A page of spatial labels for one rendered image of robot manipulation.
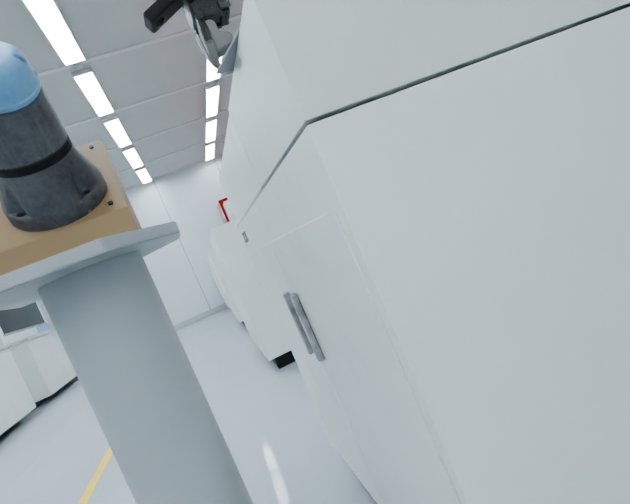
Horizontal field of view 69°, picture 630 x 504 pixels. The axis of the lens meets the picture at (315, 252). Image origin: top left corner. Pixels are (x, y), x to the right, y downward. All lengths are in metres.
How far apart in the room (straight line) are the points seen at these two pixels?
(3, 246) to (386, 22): 0.60
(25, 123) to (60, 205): 0.12
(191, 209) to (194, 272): 1.19
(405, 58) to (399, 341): 0.29
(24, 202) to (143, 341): 0.26
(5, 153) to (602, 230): 0.75
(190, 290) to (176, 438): 8.16
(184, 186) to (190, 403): 8.36
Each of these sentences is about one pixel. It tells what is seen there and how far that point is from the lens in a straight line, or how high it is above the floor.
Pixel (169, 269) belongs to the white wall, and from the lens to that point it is 8.91.
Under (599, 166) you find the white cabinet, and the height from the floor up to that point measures 0.66.
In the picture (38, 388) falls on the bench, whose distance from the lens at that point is 7.13.
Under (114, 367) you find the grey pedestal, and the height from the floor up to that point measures 0.65.
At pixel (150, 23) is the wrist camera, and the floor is 1.21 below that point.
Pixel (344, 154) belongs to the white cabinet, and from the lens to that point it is 0.46.
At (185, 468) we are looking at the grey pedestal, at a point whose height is 0.47.
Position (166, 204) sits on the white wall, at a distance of 9.02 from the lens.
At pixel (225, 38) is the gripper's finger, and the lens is 1.03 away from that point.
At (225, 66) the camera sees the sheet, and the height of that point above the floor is 0.96.
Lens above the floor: 0.72
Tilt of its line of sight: 3 degrees down
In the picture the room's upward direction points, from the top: 23 degrees counter-clockwise
